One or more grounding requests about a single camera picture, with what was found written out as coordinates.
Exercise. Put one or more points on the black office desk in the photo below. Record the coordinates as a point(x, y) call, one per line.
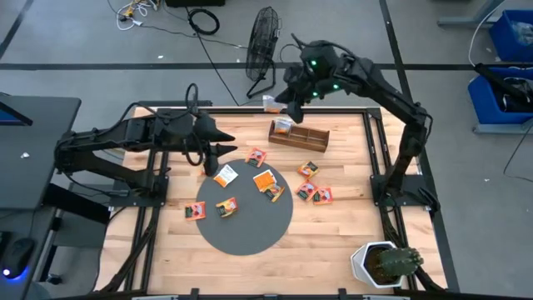
point(37, 166)

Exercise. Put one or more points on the green cactus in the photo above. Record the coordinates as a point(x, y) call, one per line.
point(397, 262)

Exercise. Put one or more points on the blue plastic bin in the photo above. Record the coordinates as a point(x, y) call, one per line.
point(506, 41)
point(485, 104)

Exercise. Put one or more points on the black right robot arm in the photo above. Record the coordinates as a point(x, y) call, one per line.
point(387, 89)

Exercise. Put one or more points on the orange white-bordered tea packet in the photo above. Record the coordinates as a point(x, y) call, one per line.
point(264, 180)

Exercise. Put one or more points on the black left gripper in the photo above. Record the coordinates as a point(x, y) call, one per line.
point(200, 129)

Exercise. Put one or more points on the black metal table frame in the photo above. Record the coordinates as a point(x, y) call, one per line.
point(241, 111)

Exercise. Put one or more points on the black desk monitor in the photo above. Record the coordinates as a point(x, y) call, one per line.
point(10, 116)

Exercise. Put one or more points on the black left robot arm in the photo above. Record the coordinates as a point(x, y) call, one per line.
point(125, 131)

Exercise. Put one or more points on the black floor fan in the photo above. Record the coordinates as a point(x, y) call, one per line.
point(262, 41)

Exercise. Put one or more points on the orange red fruit tea packet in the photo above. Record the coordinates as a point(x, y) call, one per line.
point(195, 211)
point(323, 196)
point(307, 190)
point(256, 156)

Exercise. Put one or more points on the brown wooden tea organizer box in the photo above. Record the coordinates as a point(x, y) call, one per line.
point(306, 145)

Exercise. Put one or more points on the round grey woven placemat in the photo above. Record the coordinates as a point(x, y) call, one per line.
point(250, 229)

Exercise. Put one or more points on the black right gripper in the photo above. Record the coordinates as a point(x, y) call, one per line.
point(300, 85)

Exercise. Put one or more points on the small white paper scrap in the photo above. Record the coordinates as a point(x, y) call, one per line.
point(25, 155)

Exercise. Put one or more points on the grey metal desk foot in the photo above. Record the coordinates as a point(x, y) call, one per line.
point(462, 21)

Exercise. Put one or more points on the black folded equipment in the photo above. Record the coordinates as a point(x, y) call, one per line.
point(495, 81)

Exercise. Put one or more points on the black floor box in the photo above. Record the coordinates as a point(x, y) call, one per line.
point(195, 2)

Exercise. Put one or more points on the black computer mouse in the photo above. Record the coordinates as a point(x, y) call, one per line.
point(18, 254)

